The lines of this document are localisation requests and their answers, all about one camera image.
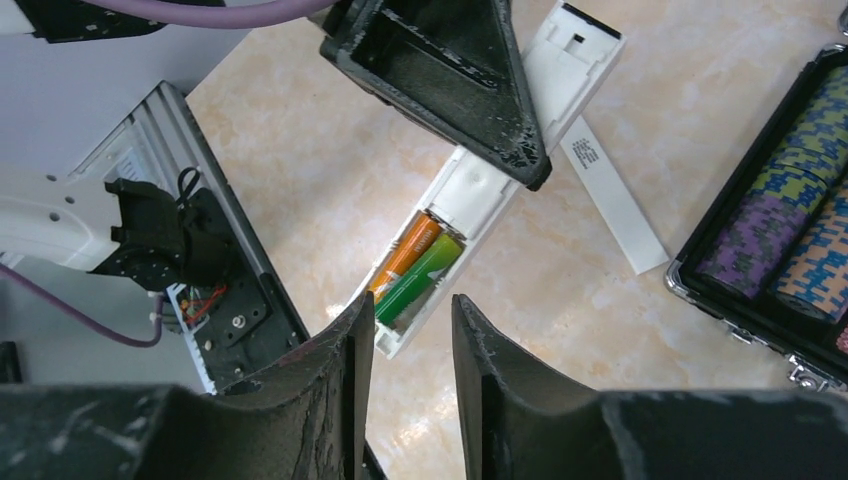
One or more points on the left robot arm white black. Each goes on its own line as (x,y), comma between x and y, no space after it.
(71,224)

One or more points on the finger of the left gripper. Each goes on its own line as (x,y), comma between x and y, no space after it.
(452,67)

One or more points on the white battery cover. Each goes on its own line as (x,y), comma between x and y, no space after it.
(616,205)

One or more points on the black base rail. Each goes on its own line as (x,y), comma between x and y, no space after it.
(190,238)

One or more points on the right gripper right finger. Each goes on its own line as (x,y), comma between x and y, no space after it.
(522,419)

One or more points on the green battery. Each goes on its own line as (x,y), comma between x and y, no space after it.
(423,274)

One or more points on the black poker chip case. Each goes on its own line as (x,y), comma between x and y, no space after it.
(769,258)

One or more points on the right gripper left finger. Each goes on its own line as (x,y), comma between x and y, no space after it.
(301,417)

